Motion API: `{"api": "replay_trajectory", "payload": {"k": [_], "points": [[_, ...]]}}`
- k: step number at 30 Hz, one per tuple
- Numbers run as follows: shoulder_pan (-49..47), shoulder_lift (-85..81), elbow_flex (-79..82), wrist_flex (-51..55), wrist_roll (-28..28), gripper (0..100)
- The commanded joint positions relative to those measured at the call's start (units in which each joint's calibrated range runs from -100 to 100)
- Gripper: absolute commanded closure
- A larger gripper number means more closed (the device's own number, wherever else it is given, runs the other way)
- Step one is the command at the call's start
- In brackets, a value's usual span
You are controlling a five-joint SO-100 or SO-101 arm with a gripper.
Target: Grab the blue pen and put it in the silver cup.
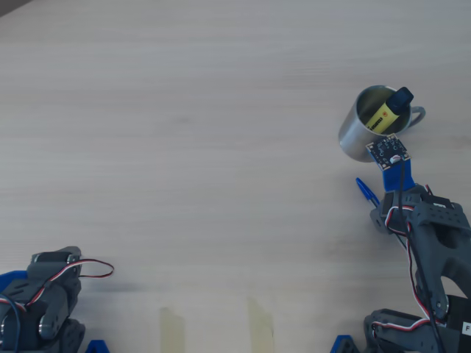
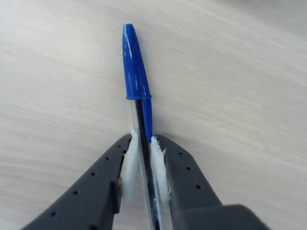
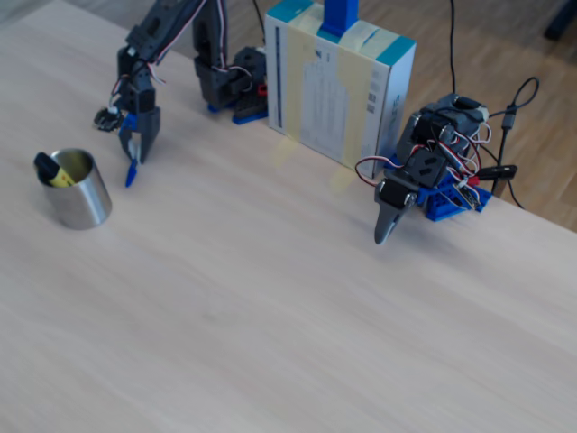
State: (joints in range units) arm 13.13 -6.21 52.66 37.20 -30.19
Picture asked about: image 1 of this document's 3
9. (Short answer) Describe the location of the grey gripper without camera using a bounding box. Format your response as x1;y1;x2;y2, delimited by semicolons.
26;246;82;282

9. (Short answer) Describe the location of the grey gripper with camera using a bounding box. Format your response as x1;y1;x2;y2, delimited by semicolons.
369;185;428;236

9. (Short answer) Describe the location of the blue ballpoint pen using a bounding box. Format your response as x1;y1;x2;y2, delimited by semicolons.
355;178;382;211

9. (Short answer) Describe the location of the silver metal cup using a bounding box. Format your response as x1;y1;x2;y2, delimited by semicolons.
338;85;428;163

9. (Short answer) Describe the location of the yellow highlighter with black cap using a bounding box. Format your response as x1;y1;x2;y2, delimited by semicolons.
366;86;415;135

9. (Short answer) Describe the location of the beige masking tape strip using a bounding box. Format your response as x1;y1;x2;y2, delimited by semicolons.
247;296;275;353
160;307;186;353

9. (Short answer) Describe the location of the red white black servo wire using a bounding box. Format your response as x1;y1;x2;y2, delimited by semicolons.
371;229;452;341
385;185;433;236

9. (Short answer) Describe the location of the grey arm without camera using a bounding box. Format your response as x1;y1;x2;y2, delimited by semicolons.
0;271;88;353

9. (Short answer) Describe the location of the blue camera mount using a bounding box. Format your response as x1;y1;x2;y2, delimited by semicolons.
380;160;417;194

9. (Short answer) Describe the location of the blue arm base plate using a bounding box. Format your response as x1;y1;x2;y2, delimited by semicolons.
329;334;360;353
0;270;111;353

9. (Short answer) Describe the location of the looped red white servo wire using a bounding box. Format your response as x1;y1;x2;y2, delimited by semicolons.
27;259;115;308

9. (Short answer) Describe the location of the thin dark blue wire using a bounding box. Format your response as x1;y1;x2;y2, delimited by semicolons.
0;293;25;350

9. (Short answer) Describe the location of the grey arm with wrist camera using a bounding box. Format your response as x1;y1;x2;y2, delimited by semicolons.
364;183;471;353

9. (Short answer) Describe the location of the black camera circuit board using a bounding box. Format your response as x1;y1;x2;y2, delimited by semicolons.
366;134;412;171

